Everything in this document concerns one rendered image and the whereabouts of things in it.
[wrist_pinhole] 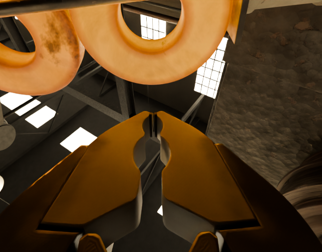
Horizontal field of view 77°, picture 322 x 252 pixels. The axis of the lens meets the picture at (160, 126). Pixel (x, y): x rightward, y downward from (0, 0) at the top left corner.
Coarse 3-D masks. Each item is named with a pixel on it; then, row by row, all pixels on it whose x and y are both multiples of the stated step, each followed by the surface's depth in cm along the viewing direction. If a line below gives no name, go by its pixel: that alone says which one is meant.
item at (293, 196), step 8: (312, 168) 45; (320, 168) 44; (296, 176) 49; (304, 176) 46; (312, 176) 44; (320, 176) 42; (288, 184) 50; (296, 184) 47; (304, 184) 43; (312, 184) 41; (320, 184) 39; (280, 192) 53; (288, 192) 46; (296, 192) 44; (304, 192) 43; (312, 192) 42; (320, 192) 41; (288, 200) 47; (296, 200) 46; (304, 200) 45
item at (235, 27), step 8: (240, 0) 17; (248, 0) 17; (232, 8) 19; (240, 8) 17; (232, 16) 19; (240, 16) 17; (232, 24) 19; (240, 24) 18; (232, 32) 20; (240, 32) 18; (232, 40) 20; (240, 40) 19
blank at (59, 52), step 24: (24, 24) 20; (48, 24) 20; (72, 24) 20; (0, 48) 24; (48, 48) 21; (72, 48) 22; (0, 72) 24; (24, 72) 24; (48, 72) 24; (72, 72) 24
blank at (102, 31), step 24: (192, 0) 18; (216, 0) 18; (96, 24) 20; (120, 24) 21; (192, 24) 20; (216, 24) 20; (96, 48) 22; (120, 48) 22; (144, 48) 22; (168, 48) 22; (192, 48) 22; (216, 48) 22; (120, 72) 24; (144, 72) 24; (168, 72) 24; (192, 72) 24
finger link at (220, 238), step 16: (224, 160) 8; (240, 160) 8; (240, 176) 7; (256, 176) 7; (256, 192) 7; (272, 192) 7; (256, 208) 6; (272, 208) 6; (288, 208) 6; (256, 224) 6; (272, 224) 6; (288, 224) 6; (304, 224) 6; (224, 240) 5; (240, 240) 5; (256, 240) 5; (272, 240) 5; (288, 240) 5; (304, 240) 5
